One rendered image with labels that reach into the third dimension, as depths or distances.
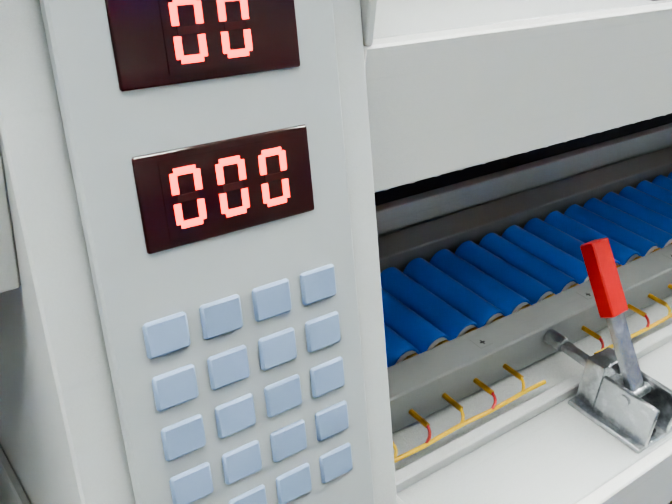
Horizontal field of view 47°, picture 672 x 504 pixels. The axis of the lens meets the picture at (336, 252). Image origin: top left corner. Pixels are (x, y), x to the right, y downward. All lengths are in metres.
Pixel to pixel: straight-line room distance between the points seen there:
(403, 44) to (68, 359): 0.12
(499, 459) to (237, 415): 0.18
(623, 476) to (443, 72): 0.21
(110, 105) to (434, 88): 0.10
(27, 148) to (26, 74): 0.01
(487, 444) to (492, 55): 0.18
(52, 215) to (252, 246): 0.05
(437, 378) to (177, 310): 0.19
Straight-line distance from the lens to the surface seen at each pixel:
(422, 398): 0.36
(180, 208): 0.18
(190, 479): 0.20
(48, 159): 0.17
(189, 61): 0.18
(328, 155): 0.20
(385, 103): 0.22
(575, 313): 0.42
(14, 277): 0.19
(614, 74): 0.31
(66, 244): 0.18
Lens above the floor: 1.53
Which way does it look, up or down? 17 degrees down
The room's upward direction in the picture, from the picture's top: 5 degrees counter-clockwise
